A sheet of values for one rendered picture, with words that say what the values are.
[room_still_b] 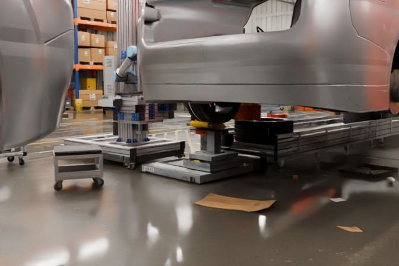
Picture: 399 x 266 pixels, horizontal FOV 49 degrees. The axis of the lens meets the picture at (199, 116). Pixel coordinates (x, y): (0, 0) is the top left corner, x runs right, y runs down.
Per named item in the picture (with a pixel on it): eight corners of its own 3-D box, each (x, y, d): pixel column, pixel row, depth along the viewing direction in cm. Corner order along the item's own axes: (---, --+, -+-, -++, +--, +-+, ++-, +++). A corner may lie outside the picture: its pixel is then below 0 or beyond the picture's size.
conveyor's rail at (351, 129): (278, 156, 449) (278, 135, 447) (273, 155, 453) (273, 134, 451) (376, 135, 626) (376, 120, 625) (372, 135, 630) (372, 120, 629)
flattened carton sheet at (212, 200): (264, 214, 307) (264, 209, 307) (193, 205, 331) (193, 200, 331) (276, 204, 334) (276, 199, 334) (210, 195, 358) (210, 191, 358)
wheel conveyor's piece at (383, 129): (376, 147, 628) (376, 120, 626) (320, 142, 688) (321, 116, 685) (401, 141, 700) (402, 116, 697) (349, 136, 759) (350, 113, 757)
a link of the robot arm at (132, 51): (124, 84, 481) (146, 53, 444) (112, 84, 471) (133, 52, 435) (121, 75, 485) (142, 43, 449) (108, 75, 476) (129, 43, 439)
